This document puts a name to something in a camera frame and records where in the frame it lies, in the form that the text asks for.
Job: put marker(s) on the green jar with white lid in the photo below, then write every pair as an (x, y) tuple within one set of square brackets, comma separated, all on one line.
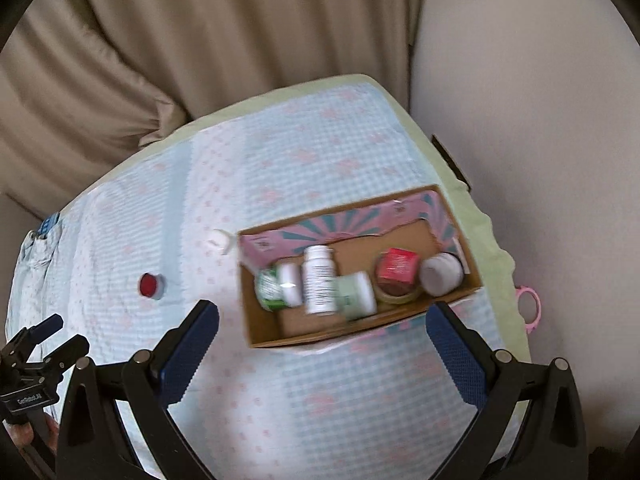
[(270, 287)]

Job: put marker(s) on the grey upholstered headboard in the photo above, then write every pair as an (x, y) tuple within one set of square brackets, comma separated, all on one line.
[(12, 240)]

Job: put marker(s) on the jar with red lid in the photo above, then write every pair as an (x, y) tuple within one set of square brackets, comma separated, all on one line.
[(150, 285)]

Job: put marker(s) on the black jar with white lid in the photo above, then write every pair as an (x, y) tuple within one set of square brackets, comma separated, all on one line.
[(440, 272)]

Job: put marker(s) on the pale green jar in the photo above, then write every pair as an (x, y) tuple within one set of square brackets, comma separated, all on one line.
[(356, 296)]

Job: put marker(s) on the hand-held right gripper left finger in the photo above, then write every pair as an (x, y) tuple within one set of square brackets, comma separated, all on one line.
[(192, 345)]

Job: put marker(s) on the small red box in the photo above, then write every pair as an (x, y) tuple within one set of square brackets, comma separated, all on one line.
[(397, 265)]

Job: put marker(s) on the blue packet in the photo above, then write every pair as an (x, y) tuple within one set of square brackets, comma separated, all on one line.
[(50, 223)]

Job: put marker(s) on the white earbuds case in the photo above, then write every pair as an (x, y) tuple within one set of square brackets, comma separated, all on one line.
[(223, 241)]

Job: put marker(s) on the pink striped cardboard box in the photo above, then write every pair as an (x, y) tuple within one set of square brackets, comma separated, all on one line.
[(300, 322)]

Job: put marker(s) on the crumpled light blue cloth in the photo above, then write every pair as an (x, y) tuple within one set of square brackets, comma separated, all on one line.
[(35, 255)]

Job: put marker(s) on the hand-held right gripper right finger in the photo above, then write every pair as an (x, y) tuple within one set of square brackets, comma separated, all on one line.
[(457, 355)]

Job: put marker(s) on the white pill bottle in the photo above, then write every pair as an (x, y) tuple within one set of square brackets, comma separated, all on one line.
[(319, 280)]

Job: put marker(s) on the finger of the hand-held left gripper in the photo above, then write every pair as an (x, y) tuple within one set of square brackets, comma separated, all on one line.
[(37, 332), (67, 352)]

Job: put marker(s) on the yellow tape roll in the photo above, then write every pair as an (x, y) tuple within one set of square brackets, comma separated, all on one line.
[(395, 298)]

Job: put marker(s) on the beige curtain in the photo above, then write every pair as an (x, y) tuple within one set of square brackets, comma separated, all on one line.
[(275, 25), (75, 110)]

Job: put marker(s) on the pale green bed sheet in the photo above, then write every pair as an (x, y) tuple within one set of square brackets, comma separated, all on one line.
[(480, 240)]

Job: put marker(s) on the person's left hand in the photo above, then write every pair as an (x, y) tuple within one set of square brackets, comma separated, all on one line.
[(22, 437)]

